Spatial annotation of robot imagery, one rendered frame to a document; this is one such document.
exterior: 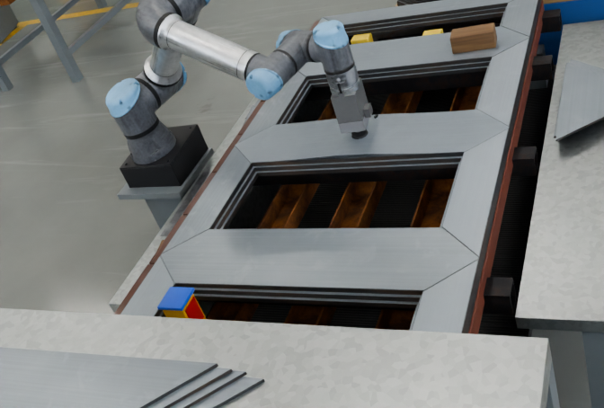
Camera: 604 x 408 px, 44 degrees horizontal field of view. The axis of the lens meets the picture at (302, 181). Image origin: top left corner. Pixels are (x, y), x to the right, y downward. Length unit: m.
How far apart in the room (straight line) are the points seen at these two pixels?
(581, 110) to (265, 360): 1.12
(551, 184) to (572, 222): 0.14
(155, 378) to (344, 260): 0.55
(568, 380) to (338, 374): 1.36
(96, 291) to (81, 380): 2.12
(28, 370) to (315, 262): 0.60
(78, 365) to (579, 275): 0.93
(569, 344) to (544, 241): 0.84
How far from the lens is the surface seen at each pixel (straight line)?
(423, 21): 2.49
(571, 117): 1.93
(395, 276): 1.48
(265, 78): 1.73
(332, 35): 1.75
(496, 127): 1.83
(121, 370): 1.20
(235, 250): 1.69
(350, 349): 1.09
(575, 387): 2.34
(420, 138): 1.84
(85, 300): 3.32
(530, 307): 1.50
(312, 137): 1.98
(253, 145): 2.05
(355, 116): 1.84
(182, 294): 1.58
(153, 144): 2.35
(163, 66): 2.27
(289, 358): 1.11
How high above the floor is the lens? 1.83
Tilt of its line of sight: 33 degrees down
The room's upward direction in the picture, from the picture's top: 20 degrees counter-clockwise
